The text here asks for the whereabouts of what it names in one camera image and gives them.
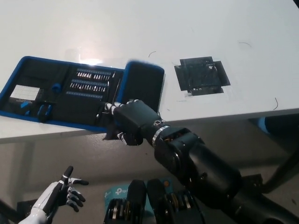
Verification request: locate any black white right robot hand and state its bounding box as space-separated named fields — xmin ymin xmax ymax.
xmin=105 ymin=98 xmax=168 ymax=147

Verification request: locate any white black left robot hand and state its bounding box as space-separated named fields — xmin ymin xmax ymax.
xmin=31 ymin=165 xmax=90 ymax=216

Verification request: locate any black blue-edged toolkit roll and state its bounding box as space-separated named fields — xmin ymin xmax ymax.
xmin=0 ymin=56 xmax=165 ymax=132

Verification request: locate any black desk leg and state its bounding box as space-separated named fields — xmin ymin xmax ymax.
xmin=261 ymin=149 xmax=299 ymax=195

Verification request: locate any thin L-shaped metal key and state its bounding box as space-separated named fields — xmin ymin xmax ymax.
xmin=115 ymin=77 xmax=122 ymax=105

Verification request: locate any row of silver bits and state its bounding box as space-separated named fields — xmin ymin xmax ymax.
xmin=71 ymin=84 xmax=109 ymax=91
xmin=76 ymin=72 xmax=111 ymax=80

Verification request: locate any black tape patch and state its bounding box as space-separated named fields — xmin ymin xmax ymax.
xmin=174 ymin=56 xmax=232 ymax=97

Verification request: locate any blue black small tool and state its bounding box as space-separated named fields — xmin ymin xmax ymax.
xmin=37 ymin=104 xmax=53 ymax=123

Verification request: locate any light blue padded object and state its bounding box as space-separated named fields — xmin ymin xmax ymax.
xmin=256 ymin=118 xmax=270 ymax=133

